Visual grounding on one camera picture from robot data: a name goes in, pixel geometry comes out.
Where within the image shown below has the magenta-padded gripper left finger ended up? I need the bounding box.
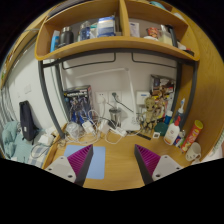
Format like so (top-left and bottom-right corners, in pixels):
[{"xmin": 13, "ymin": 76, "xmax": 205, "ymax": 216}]
[{"xmin": 44, "ymin": 143, "xmax": 94, "ymax": 187}]

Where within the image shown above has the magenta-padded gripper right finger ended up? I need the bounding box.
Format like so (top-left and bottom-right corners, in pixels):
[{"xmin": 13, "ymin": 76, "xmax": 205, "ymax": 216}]
[{"xmin": 133, "ymin": 143, "xmax": 184, "ymax": 185}]

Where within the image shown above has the light blue mouse pad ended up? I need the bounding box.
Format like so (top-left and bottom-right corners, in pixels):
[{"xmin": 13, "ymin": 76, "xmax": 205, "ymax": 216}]
[{"xmin": 63, "ymin": 143, "xmax": 107, "ymax": 181}]

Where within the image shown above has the blue and white packet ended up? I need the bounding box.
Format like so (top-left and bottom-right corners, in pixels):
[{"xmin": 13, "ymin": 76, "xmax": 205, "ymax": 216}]
[{"xmin": 173, "ymin": 132, "xmax": 186, "ymax": 148}]

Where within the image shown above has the white printed mug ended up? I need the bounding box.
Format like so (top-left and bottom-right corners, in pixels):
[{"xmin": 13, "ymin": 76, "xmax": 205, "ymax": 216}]
[{"xmin": 185, "ymin": 141, "xmax": 203, "ymax": 163}]

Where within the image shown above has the small white adapter box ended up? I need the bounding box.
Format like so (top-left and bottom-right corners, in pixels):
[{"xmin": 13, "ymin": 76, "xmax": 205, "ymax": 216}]
[{"xmin": 37, "ymin": 133, "xmax": 54, "ymax": 147}]

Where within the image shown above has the white red-pump lotion bottle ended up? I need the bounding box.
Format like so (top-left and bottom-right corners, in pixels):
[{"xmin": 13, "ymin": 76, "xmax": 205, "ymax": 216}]
[{"xmin": 163, "ymin": 115, "xmax": 182, "ymax": 146}]

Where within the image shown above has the green round container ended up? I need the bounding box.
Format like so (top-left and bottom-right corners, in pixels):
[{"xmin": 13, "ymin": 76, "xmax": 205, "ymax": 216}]
[{"xmin": 153, "ymin": 121, "xmax": 170, "ymax": 137}]

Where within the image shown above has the clear dome-lid plastic cup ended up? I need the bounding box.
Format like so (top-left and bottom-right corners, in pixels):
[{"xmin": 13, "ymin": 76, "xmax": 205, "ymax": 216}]
[{"xmin": 64, "ymin": 121, "xmax": 82, "ymax": 139}]

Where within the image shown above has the flat black ruler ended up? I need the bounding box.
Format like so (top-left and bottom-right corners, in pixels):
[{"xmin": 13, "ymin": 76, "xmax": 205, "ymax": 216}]
[{"xmin": 135, "ymin": 132, "xmax": 153, "ymax": 141}]

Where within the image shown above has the red chip can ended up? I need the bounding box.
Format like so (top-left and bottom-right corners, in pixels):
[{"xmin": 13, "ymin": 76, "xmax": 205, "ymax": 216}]
[{"xmin": 180, "ymin": 119, "xmax": 204, "ymax": 153}]

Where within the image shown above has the white cube charger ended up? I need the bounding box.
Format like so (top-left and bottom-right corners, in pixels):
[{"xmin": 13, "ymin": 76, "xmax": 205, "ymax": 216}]
[{"xmin": 81, "ymin": 119, "xmax": 96, "ymax": 135}]

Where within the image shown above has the teal striped bedding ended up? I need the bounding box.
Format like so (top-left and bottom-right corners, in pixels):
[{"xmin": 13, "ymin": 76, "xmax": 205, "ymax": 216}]
[{"xmin": 0, "ymin": 120, "xmax": 51, "ymax": 168}]

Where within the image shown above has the clear blue spray bottle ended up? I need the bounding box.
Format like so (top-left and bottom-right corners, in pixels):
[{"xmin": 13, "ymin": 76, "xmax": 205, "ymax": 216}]
[{"xmin": 173, "ymin": 98, "xmax": 186, "ymax": 128}]

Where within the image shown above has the golden brown action figure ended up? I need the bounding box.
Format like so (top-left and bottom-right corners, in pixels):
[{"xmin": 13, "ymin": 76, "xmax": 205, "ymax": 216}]
[{"xmin": 141, "ymin": 95, "xmax": 165, "ymax": 133}]

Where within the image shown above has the black bag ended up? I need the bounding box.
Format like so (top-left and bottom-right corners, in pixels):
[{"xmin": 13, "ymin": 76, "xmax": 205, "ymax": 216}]
[{"xmin": 18, "ymin": 100, "xmax": 37, "ymax": 142}]

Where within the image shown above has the blue robot model kit box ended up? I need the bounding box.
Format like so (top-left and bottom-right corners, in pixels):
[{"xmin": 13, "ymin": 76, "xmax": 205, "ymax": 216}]
[{"xmin": 62, "ymin": 84, "xmax": 94, "ymax": 125}]

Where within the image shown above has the stainless steel cup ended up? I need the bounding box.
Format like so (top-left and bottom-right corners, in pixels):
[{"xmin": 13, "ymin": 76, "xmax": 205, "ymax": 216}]
[{"xmin": 108, "ymin": 107, "xmax": 123, "ymax": 127}]

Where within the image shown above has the colourful figure box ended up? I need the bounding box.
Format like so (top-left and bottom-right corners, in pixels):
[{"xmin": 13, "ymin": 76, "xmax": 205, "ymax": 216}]
[{"xmin": 149, "ymin": 74, "xmax": 177, "ymax": 103}]

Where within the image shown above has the white tangled cable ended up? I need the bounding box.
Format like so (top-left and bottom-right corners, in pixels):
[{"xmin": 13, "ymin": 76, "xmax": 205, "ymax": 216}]
[{"xmin": 59, "ymin": 109, "xmax": 134, "ymax": 146}]

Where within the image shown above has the white wall box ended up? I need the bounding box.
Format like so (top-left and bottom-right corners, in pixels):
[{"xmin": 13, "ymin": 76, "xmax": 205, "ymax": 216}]
[{"xmin": 135, "ymin": 91, "xmax": 152, "ymax": 106}]

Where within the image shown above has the white wall socket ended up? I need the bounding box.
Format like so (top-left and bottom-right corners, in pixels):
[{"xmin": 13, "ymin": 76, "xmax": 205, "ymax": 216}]
[
  {"xmin": 94, "ymin": 91, "xmax": 109, "ymax": 105},
  {"xmin": 108, "ymin": 91, "xmax": 123, "ymax": 104}
]

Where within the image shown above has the wooden shelf unit grey frame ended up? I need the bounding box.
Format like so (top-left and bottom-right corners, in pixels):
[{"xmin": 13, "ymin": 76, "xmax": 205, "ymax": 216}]
[{"xmin": 33, "ymin": 0, "xmax": 201, "ymax": 138}]

